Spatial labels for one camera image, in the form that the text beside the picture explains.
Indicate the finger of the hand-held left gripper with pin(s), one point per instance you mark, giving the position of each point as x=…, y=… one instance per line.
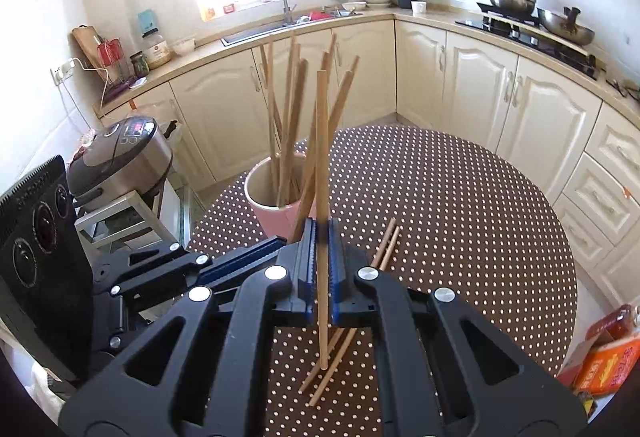
x=115, y=327
x=240, y=262

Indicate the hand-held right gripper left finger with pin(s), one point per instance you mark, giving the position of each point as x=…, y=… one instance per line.
x=314, y=267

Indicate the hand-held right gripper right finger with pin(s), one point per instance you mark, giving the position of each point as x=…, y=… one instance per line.
x=334, y=287

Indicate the pink cup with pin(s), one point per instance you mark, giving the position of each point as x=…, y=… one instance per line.
x=280, y=222

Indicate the wooden chopstick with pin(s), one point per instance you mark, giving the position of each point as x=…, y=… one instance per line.
x=322, y=142
x=391, y=249
x=384, y=242

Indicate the bundle of wooden chopsticks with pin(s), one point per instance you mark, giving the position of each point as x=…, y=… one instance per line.
x=287, y=142

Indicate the white metal stand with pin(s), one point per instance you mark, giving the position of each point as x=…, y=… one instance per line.
x=125, y=217

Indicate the silver rice cooker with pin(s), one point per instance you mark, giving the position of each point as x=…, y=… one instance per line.
x=120, y=157

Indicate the round polka dot table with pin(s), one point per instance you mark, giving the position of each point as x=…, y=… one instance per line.
x=450, y=217

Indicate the purple cloth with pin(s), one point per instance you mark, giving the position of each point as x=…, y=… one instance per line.
x=125, y=84

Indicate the small dark jar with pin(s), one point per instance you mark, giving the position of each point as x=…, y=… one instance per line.
x=139, y=64

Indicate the wooden cutting board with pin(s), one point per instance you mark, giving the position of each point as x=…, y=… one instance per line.
x=85, y=47

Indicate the red utensil rack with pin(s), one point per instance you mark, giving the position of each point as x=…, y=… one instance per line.
x=110, y=53

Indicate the large glass jar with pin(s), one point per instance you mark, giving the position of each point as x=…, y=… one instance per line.
x=157, y=51

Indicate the steel kitchen sink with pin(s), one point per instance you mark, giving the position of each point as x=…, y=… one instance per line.
x=255, y=31

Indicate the orange bottle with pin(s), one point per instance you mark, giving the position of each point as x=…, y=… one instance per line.
x=209, y=13

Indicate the red dish in sink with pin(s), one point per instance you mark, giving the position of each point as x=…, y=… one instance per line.
x=320, y=15

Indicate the teal box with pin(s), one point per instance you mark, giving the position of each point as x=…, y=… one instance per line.
x=147, y=22

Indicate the white bowl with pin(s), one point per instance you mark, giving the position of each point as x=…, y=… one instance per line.
x=354, y=7

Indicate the small white cup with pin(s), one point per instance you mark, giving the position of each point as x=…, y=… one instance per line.
x=418, y=7

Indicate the orange cardboard box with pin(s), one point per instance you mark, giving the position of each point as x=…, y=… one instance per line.
x=605, y=362

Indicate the black gas stove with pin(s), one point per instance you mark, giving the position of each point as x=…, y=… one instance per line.
x=520, y=37

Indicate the steel wok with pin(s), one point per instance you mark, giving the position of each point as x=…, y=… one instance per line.
x=565, y=29

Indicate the eyeglasses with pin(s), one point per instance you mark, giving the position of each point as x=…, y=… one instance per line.
x=622, y=89

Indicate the white wall outlet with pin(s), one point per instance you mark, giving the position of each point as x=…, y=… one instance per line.
x=62, y=73

